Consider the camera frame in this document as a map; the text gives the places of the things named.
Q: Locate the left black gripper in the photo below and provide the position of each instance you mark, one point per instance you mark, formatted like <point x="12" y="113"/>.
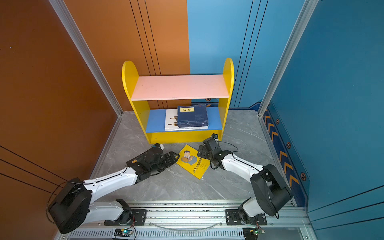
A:
<point x="170" y="162"/>

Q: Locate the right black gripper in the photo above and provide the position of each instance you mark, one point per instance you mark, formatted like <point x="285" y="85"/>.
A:
<point x="203" y="155"/>

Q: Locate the yellow book with cartoon man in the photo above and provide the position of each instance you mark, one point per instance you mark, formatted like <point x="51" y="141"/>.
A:
<point x="189" y="161"/>

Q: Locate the dark blue book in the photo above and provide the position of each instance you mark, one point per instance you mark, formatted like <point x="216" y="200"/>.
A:
<point x="192" y="128"/>
<point x="192" y="114"/>
<point x="193" y="125"/>

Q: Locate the white book with brown bars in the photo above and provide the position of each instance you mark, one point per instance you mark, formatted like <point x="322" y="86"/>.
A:
<point x="171" y="120"/>

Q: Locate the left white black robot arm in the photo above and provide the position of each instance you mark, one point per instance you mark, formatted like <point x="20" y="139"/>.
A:
<point x="76" y="204"/>

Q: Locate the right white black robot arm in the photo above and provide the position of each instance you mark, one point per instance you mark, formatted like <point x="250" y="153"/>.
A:
<point x="270" y="188"/>

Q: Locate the yellow shelf with pink and blue boards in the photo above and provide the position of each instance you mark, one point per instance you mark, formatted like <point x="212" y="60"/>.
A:
<point x="141" y="90"/>

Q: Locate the left green circuit board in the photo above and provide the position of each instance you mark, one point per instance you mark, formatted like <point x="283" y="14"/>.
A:
<point x="124" y="234"/>

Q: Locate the green circuit board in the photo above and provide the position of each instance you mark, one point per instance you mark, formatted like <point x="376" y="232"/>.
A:
<point x="124" y="234"/>
<point x="252" y="233"/>

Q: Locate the right green circuit board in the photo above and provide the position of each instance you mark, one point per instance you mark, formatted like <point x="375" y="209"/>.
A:
<point x="252" y="233"/>

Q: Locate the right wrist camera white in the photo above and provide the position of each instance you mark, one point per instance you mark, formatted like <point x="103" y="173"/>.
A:
<point x="215" y="136"/>

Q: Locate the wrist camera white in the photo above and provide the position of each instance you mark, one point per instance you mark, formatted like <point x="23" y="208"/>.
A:
<point x="157" y="145"/>
<point x="215" y="136"/>

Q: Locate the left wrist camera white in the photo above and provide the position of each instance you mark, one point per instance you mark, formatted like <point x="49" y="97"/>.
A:
<point x="157" y="145"/>

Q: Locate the aluminium rail frame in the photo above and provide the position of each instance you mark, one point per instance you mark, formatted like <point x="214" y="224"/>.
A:
<point x="198" y="220"/>

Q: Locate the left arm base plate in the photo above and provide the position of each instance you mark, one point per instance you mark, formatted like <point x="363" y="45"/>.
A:
<point x="135" y="217"/>

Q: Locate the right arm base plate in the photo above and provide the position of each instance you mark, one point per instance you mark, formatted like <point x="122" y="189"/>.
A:
<point x="235" y="218"/>

